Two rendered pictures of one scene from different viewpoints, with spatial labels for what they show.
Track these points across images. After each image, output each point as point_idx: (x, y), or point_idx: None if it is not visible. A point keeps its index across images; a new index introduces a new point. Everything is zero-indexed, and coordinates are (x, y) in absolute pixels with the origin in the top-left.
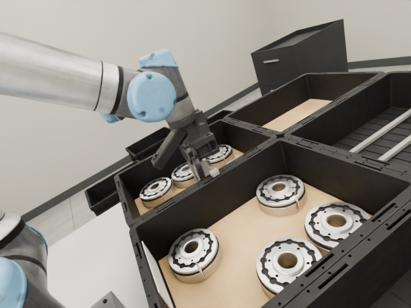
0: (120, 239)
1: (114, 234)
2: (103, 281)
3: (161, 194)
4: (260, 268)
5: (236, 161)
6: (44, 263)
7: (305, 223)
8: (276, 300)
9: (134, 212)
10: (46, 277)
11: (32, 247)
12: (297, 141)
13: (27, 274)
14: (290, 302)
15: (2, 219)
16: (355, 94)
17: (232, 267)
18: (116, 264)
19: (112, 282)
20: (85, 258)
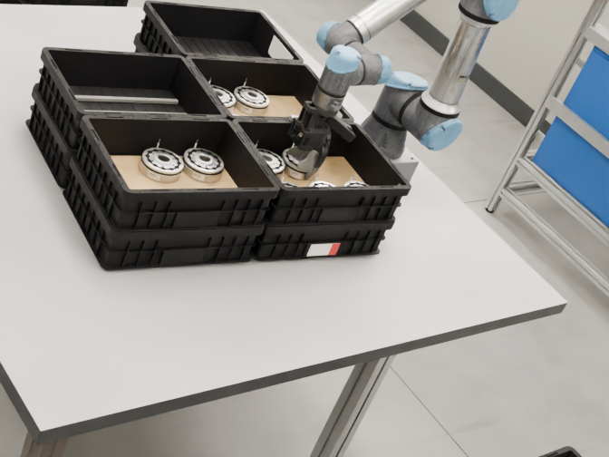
0: (413, 263)
1: (428, 274)
2: (407, 228)
3: (350, 179)
4: (266, 100)
5: (273, 120)
6: (405, 119)
7: (234, 102)
8: (268, 62)
9: (366, 155)
10: (398, 116)
11: (414, 113)
12: (220, 105)
13: (395, 93)
14: (264, 60)
15: (430, 94)
16: (139, 112)
17: None
18: (401, 238)
19: (395, 224)
20: (450, 263)
